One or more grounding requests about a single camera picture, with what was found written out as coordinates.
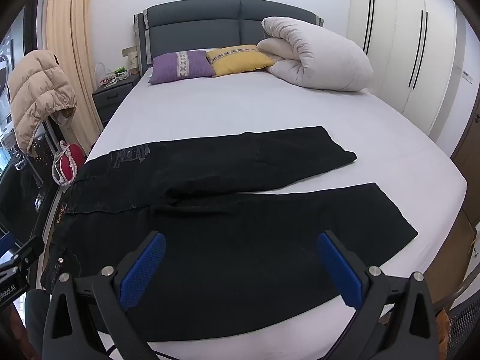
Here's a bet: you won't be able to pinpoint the person's trouser leg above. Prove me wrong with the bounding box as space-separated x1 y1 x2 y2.
23 289 51 360

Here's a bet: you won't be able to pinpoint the beige puffer jacket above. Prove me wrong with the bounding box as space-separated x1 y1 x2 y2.
8 50 77 154

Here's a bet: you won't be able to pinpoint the purple patterned pillow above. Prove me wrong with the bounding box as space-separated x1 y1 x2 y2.
149 50 216 85

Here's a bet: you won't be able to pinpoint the black pants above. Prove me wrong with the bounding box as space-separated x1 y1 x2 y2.
40 125 419 344

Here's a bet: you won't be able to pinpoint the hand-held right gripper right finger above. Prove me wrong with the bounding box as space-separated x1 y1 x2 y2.
317 230 440 360

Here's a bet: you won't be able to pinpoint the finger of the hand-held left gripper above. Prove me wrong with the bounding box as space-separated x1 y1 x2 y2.
0 232 45 271

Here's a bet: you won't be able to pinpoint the long black wardrobe handle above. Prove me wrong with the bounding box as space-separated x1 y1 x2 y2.
409 9 429 90
363 0 376 55

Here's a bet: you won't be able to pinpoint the black chair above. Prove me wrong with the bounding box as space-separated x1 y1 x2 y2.
33 114 76 181

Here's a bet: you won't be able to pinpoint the black mesh basket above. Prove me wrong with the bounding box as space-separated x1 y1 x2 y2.
445 295 480 360

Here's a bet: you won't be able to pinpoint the grey padded headboard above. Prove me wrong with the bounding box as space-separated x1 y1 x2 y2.
134 0 324 76

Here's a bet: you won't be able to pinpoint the bed with white sheet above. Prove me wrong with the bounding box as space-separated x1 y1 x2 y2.
35 69 469 360

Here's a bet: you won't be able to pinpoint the white wardrobe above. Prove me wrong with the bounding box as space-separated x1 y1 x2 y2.
347 0 480 147

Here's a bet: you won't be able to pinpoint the red bag with white cord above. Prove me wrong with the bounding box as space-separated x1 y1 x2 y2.
52 140 85 187

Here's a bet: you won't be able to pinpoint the folded white duvet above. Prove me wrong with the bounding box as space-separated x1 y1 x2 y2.
257 16 374 92

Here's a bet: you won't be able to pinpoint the beige curtain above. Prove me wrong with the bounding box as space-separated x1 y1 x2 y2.
45 0 104 151

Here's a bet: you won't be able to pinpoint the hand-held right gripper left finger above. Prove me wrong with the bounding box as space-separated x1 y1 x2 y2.
42 231 167 360

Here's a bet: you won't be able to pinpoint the dark grey nightstand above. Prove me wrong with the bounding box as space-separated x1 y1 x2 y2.
92 73 141 128

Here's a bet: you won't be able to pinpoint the yellow patterned pillow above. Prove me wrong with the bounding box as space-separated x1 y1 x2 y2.
205 44 275 77

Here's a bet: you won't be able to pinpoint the white wire basket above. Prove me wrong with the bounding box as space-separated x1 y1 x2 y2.
99 68 132 83

